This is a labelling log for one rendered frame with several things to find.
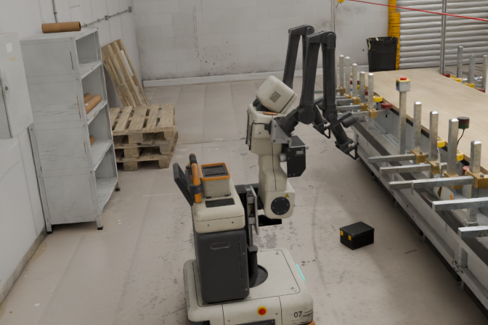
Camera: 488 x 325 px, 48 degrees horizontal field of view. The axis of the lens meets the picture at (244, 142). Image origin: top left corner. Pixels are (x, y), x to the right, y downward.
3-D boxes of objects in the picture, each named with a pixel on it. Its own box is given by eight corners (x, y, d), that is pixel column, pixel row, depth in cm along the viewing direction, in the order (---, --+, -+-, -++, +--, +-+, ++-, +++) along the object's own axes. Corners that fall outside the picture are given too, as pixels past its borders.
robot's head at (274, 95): (259, 102, 275) (278, 78, 273) (252, 94, 295) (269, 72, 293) (281, 119, 279) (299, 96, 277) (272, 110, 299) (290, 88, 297)
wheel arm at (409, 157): (368, 165, 325) (368, 157, 324) (367, 162, 328) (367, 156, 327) (441, 159, 326) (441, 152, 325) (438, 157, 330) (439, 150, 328)
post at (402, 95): (399, 159, 357) (400, 91, 344) (396, 157, 361) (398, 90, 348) (406, 159, 357) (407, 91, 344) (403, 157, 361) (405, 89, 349)
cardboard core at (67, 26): (41, 24, 450) (78, 21, 451) (43, 23, 458) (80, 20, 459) (42, 33, 452) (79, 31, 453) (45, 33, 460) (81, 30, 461)
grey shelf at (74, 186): (46, 233, 447) (12, 40, 402) (73, 193, 533) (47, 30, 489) (102, 229, 448) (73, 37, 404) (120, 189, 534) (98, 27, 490)
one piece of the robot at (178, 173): (196, 219, 279) (173, 183, 272) (192, 194, 313) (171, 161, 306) (216, 208, 279) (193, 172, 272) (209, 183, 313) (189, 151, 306)
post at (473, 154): (468, 238, 262) (474, 141, 248) (465, 235, 265) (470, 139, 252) (476, 238, 262) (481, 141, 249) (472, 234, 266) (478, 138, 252)
